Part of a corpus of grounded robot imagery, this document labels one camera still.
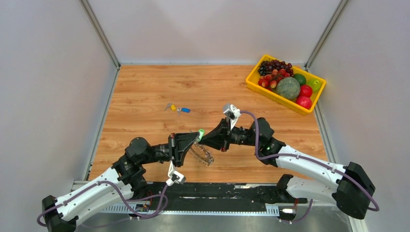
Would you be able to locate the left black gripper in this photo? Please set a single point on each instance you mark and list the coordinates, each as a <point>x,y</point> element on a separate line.
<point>182,141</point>

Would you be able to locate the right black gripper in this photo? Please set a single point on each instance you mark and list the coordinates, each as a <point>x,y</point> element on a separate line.
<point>220,137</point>

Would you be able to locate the green tag key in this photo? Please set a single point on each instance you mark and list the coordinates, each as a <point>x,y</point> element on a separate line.
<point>200,135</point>

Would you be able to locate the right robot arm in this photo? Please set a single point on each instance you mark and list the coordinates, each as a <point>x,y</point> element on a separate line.
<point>346,186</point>

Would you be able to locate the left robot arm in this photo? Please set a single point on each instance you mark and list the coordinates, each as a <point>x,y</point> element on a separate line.
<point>123,181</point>

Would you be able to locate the blue tag key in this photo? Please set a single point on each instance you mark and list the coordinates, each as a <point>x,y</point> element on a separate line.
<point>182,110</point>

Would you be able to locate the yellow tag key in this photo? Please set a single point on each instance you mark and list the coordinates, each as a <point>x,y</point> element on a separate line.
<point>171,106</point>

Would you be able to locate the red cherry bunch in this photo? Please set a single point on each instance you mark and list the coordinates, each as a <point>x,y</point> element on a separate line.
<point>269,80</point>

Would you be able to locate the dark grape bunch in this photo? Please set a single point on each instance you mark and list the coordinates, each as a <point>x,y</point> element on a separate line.
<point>275,66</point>

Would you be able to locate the green netted melon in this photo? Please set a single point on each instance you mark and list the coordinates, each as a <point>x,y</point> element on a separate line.
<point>288,88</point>

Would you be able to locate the red apple lower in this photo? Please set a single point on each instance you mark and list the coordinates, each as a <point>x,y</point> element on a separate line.
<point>304,101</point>

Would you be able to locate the red apple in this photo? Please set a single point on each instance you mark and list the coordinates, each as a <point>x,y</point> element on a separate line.
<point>306,91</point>
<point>304,101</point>

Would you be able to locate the red apple upper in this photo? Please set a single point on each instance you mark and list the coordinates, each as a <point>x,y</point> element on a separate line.
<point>306,91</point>

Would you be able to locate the dark green lime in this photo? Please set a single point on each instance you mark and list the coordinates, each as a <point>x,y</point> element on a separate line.
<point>300,78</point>

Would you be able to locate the light green apple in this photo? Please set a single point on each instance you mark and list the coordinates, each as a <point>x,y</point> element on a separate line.
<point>314,84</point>

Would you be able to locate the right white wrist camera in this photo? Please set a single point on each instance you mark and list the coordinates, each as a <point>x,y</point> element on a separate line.
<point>232,114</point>

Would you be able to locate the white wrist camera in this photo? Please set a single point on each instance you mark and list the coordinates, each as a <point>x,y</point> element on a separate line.
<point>232,114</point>
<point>175,177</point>

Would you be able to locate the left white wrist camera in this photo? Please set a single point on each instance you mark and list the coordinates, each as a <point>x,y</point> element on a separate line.
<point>175,177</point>

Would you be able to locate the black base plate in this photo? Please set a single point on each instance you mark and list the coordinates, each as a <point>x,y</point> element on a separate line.
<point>224,197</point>

